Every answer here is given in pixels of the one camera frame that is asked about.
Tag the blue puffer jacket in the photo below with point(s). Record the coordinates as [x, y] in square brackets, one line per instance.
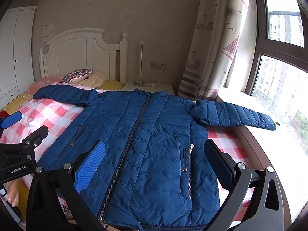
[149, 149]

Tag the person's left hand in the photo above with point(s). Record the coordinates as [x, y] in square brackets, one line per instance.
[13, 192]

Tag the white nightstand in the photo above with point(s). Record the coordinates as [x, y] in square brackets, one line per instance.
[163, 88]

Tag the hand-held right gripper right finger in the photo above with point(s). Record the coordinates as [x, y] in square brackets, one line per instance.
[216, 163]

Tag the sailboat print curtain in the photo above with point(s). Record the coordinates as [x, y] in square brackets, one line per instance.
[216, 41]

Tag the patterned cushion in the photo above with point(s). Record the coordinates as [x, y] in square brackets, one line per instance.
[75, 75]

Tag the white bed headboard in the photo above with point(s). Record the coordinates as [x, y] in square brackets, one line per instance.
[79, 53]

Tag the pink floral bedding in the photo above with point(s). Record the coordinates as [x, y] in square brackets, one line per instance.
[44, 83]

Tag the red white checked bed sheet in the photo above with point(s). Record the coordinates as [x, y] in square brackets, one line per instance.
[57, 115]

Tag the pale yellow floral pillow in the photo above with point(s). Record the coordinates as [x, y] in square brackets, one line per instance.
[95, 79]

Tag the dark framed window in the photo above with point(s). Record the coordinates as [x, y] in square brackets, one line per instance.
[279, 50]

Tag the white pole lamp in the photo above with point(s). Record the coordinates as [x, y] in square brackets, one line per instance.
[142, 62]

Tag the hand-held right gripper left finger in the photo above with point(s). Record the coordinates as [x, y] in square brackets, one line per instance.
[90, 166]

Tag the white wardrobe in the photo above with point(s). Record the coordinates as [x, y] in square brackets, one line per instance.
[14, 53]

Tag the window sill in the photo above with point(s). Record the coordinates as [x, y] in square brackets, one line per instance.
[240, 98]

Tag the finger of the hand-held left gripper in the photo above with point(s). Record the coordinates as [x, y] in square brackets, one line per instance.
[10, 120]
[38, 134]

